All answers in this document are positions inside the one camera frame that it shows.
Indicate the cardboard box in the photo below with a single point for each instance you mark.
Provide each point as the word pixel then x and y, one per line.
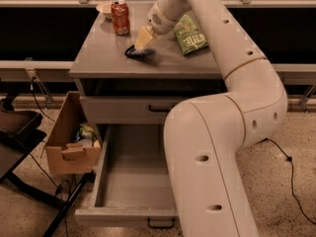
pixel 64 156

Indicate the closed grey top drawer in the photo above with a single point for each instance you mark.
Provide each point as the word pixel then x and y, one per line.
pixel 127 110

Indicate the open grey middle drawer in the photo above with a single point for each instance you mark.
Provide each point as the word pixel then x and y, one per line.
pixel 132 186

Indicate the grey metal railing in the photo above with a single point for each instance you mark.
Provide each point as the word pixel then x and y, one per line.
pixel 293 74

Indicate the green kettle chips bag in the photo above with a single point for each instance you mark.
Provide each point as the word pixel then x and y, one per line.
pixel 188 35

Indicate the grey drawer cabinet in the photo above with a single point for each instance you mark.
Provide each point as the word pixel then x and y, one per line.
pixel 101 69

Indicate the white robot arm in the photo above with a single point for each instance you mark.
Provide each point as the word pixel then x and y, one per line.
pixel 203 134

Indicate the white bowl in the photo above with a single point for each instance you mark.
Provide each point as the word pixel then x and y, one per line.
pixel 105 8

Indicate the snack packets in box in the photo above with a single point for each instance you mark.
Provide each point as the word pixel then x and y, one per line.
pixel 85 134

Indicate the orange soda can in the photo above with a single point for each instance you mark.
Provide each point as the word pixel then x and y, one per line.
pixel 120 16

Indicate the black folding stand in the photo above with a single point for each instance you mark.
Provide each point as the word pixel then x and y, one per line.
pixel 19 136

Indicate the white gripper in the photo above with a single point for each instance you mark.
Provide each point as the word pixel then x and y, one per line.
pixel 160 21

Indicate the blue rxbar snack bar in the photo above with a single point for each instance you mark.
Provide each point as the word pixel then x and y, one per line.
pixel 133 53

